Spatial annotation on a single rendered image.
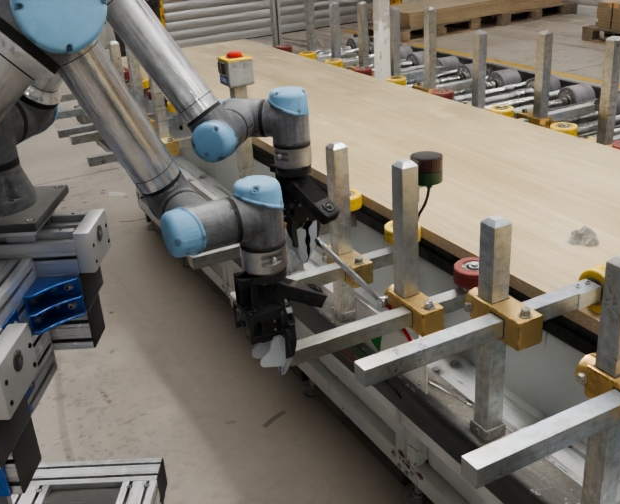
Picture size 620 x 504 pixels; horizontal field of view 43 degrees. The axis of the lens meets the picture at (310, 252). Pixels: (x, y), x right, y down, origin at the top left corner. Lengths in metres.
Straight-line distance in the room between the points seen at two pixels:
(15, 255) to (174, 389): 1.31
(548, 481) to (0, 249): 1.13
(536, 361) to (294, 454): 1.11
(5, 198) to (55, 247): 0.14
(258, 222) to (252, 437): 1.47
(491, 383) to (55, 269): 0.90
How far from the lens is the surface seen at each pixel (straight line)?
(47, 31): 1.03
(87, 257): 1.65
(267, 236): 1.23
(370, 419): 2.36
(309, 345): 1.39
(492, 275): 1.26
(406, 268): 1.48
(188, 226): 1.18
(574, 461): 1.54
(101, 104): 1.23
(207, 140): 1.41
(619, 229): 1.78
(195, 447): 2.60
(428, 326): 1.47
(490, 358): 1.34
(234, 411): 2.73
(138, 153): 1.26
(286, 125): 1.51
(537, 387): 1.64
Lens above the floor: 1.58
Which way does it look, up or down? 25 degrees down
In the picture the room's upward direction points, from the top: 4 degrees counter-clockwise
